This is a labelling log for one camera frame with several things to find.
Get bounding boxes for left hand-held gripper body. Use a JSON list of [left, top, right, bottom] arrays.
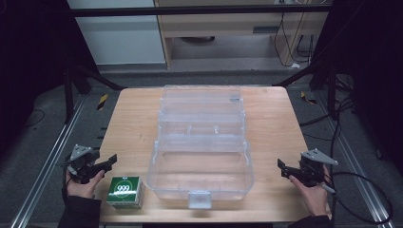
[[64, 143, 101, 185]]

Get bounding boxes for aluminium floor rail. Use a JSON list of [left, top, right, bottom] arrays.
[[315, 91, 403, 228], [9, 94, 88, 228]]

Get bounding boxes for green and white carton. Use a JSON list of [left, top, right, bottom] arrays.
[[106, 176, 147, 210]]

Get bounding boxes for clear plastic storage box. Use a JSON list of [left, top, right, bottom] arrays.
[[146, 84, 256, 210]]

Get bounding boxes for black floor cables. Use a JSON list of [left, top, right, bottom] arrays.
[[298, 74, 359, 160]]

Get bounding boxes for yellow black floor tape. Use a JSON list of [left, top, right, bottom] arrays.
[[299, 90, 318, 106], [96, 93, 109, 111]]

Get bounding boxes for person's right hand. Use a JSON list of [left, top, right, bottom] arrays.
[[288, 164, 333, 219]]

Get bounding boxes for white cabinet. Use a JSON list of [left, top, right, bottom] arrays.
[[66, 0, 167, 67]]

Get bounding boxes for person's left hand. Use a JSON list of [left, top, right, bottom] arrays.
[[65, 169, 106, 200]]

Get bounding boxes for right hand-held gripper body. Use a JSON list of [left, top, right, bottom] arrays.
[[297, 147, 339, 188]]

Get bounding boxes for black metal stand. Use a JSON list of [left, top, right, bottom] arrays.
[[62, 58, 126, 125], [271, 58, 338, 122]]

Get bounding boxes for black cables under desk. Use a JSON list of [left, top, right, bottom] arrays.
[[273, 12, 317, 68]]

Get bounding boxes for black floor cable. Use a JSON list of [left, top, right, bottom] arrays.
[[24, 108, 46, 128]]

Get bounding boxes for black frame crossbar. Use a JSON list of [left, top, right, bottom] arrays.
[[70, 4, 333, 19]]

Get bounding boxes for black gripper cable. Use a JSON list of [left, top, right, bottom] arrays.
[[322, 171, 394, 225]]

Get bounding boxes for light wooden desk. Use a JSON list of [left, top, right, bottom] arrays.
[[153, 0, 331, 69]]

